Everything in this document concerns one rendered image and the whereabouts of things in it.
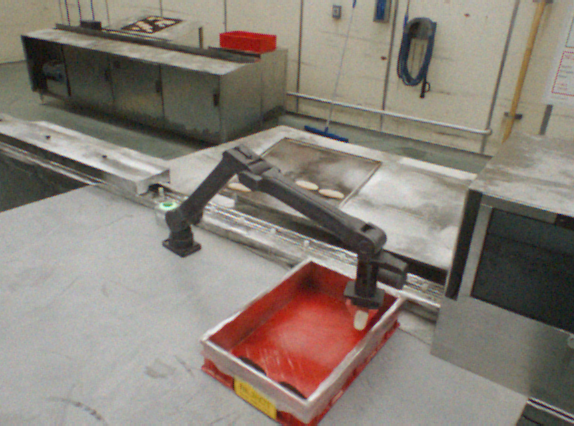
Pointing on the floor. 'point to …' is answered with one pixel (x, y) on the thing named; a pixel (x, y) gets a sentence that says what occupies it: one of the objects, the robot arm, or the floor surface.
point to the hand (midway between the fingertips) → (361, 318)
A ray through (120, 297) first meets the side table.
